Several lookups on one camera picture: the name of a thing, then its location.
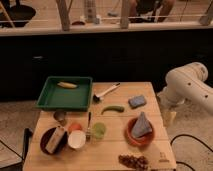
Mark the dark brown plate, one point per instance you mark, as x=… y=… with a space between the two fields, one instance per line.
x=46 y=137

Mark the small metal cup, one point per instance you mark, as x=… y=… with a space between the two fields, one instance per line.
x=59 y=115

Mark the bunch of dark grapes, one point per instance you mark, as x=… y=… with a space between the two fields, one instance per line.
x=137 y=163

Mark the green pepper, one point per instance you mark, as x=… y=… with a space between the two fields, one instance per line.
x=113 y=108

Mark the green plastic tray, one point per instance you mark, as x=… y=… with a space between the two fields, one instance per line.
x=53 y=96

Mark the blue grey cloth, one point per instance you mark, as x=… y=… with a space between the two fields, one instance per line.
x=141 y=126

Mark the blue sponge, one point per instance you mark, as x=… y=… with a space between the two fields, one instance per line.
x=137 y=101

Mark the green plastic cup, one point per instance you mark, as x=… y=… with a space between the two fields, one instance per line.
x=98 y=130

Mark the white bowl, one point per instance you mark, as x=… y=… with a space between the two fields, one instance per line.
x=77 y=139

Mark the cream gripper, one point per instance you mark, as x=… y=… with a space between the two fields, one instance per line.
x=168 y=115

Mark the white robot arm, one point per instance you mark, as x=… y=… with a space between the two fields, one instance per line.
x=185 y=82

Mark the yellow banana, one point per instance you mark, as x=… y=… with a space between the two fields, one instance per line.
x=67 y=85

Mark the white brown block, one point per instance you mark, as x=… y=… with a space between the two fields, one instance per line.
x=55 y=139

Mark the orange bowl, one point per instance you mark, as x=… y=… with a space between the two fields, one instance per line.
x=144 y=140

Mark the black chair frame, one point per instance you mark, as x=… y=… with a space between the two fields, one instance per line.
x=19 y=166

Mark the seated person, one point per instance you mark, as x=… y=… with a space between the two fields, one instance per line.
x=138 y=7

